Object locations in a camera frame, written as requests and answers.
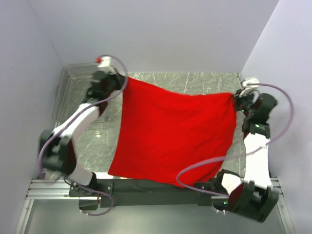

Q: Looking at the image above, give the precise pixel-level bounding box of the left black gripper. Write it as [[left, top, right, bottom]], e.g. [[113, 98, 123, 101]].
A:
[[104, 68, 128, 98]]

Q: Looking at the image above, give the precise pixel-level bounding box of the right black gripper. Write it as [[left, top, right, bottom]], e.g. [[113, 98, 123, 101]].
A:
[[231, 88, 254, 118]]

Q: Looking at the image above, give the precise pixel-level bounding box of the clear plastic bin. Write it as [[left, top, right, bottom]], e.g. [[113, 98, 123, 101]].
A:
[[53, 63, 97, 124]]

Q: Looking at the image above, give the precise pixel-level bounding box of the red t shirt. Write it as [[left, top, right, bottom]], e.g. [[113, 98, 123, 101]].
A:
[[108, 78, 237, 187]]

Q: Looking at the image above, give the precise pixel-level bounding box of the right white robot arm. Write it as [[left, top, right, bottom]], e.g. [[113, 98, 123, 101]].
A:
[[212, 93, 279, 223]]

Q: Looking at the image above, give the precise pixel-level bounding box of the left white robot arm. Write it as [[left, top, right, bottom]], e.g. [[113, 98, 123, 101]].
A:
[[38, 67, 129, 196]]

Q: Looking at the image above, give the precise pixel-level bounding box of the black base beam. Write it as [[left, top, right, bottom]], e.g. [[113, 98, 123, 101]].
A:
[[69, 178, 228, 206]]

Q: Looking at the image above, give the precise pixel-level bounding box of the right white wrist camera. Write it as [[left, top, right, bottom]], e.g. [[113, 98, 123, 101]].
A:
[[239, 77, 259, 97]]

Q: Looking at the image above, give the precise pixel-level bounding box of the aluminium rail frame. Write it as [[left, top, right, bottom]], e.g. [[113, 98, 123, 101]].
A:
[[26, 172, 284, 200]]

